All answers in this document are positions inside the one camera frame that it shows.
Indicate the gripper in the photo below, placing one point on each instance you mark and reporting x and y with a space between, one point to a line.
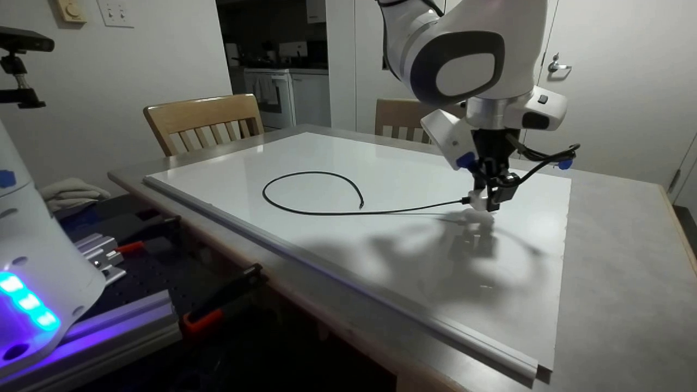
493 142

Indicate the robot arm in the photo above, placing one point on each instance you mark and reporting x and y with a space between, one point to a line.
479 32

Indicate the wooden chair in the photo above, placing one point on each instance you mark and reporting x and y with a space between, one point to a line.
201 114
397 117

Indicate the white board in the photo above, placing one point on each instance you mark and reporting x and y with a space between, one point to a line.
348 234

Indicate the white door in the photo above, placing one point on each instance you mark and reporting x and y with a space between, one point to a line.
626 81

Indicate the white kitchen cabinet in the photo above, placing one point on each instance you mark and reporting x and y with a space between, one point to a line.
311 98

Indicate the white stove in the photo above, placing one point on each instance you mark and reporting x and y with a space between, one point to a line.
277 98

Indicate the orange and black clamp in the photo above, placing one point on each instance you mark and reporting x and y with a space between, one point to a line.
218 305
147 237

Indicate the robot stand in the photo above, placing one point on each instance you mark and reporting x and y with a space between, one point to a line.
141 326

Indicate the folded beige cloth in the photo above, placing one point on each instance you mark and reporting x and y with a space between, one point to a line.
71 193

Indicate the beige thermostat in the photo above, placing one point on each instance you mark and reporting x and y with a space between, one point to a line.
71 10

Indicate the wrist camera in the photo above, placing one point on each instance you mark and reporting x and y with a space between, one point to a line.
449 137

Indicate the white switch plate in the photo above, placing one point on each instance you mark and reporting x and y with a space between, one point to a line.
115 12

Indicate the camera on mount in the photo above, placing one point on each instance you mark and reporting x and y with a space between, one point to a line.
22 41

